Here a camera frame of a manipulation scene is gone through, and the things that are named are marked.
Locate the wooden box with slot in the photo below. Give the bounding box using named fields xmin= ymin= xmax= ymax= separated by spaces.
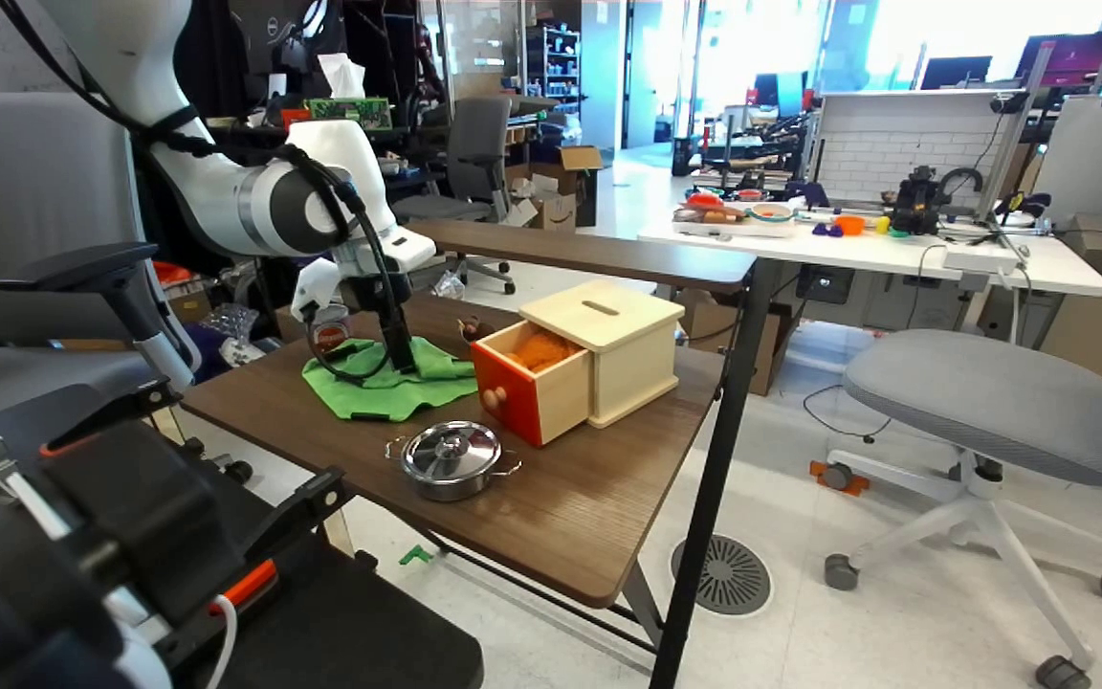
xmin=470 ymin=279 xmax=686 ymax=448

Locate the shelf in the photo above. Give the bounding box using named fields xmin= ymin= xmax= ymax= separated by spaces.
xmin=523 ymin=24 xmax=584 ymax=112

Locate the clear plastic bin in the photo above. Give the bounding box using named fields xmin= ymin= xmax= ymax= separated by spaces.
xmin=784 ymin=320 xmax=873 ymax=375

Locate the black machine with hose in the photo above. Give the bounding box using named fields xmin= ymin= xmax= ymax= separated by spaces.
xmin=891 ymin=165 xmax=984 ymax=236

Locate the black machine with orange parts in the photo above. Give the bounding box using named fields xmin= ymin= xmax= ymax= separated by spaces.
xmin=0 ymin=381 xmax=485 ymax=689

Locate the black cable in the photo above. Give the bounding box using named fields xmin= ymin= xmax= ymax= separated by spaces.
xmin=802 ymin=383 xmax=897 ymax=444

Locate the round floor vent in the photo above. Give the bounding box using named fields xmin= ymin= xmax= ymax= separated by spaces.
xmin=670 ymin=534 xmax=775 ymax=617

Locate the grey partition panel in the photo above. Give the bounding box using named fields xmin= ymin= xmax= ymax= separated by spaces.
xmin=1033 ymin=95 xmax=1102 ymax=227

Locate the white brick pattern panel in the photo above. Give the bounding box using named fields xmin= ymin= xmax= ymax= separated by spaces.
xmin=813 ymin=90 xmax=1032 ymax=208

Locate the green cloth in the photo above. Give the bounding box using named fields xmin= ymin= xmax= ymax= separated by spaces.
xmin=302 ymin=335 xmax=478 ymax=423

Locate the small silver pot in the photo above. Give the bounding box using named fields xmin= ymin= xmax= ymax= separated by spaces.
xmin=386 ymin=421 xmax=523 ymax=503

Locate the orange fuzzy cloth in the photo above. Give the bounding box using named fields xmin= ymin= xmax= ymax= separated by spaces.
xmin=505 ymin=330 xmax=577 ymax=373

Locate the dark wooden desk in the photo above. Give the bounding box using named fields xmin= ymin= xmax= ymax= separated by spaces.
xmin=408 ymin=218 xmax=774 ymax=689

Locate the white and grey office chair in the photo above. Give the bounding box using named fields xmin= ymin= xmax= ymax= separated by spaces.
xmin=823 ymin=278 xmax=1102 ymax=689

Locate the white desk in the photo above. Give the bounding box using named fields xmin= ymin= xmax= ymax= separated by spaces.
xmin=637 ymin=212 xmax=1102 ymax=345

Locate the black monitor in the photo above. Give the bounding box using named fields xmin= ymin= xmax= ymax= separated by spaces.
xmin=230 ymin=0 xmax=343 ymax=79

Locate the grey office chair with armrest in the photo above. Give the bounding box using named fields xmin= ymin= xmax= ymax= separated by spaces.
xmin=0 ymin=91 xmax=204 ymax=422

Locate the tray of toy food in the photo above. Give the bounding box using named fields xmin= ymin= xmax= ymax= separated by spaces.
xmin=672 ymin=191 xmax=801 ymax=239

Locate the orange bracket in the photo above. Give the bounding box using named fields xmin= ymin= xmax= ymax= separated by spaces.
xmin=808 ymin=459 xmax=871 ymax=498

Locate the large cardboard box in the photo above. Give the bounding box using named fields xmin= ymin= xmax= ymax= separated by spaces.
xmin=1039 ymin=215 xmax=1102 ymax=385

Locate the stack of cardboard boxes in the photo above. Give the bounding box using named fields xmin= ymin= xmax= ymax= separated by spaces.
xmin=503 ymin=145 xmax=606 ymax=233

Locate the green tissue box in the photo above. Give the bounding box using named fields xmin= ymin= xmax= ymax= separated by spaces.
xmin=306 ymin=53 xmax=395 ymax=132

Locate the camera on mount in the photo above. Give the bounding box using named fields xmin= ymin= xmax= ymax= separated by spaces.
xmin=970 ymin=46 xmax=1055 ymax=271

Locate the row of monitors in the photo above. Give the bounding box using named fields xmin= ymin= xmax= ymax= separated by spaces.
xmin=1014 ymin=29 xmax=1102 ymax=98

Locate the silver pot lid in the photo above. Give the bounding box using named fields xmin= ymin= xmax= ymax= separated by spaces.
xmin=402 ymin=421 xmax=503 ymax=483

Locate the orange wooden drawer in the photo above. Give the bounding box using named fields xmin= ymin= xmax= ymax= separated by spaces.
xmin=470 ymin=321 xmax=595 ymax=448

